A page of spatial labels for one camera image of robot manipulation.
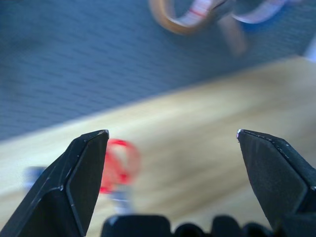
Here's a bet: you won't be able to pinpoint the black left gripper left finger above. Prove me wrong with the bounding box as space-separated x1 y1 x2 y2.
0 129 110 237

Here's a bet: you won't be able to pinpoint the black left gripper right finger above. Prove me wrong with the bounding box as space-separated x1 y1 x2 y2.
236 128 316 237

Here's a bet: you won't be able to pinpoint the blue-grey perforated pegboard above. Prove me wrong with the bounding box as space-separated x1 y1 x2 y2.
0 0 316 143

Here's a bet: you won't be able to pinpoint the brown pegboard hook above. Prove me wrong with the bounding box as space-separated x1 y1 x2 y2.
219 13 248 56

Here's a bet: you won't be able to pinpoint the brown packing tape roll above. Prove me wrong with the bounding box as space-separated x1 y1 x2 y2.
149 0 224 36

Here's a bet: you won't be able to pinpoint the dark blue tool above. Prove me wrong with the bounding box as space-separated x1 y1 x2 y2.
24 166 48 190

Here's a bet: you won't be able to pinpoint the red-handled scissors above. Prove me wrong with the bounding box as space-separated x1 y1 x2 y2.
99 138 142 213

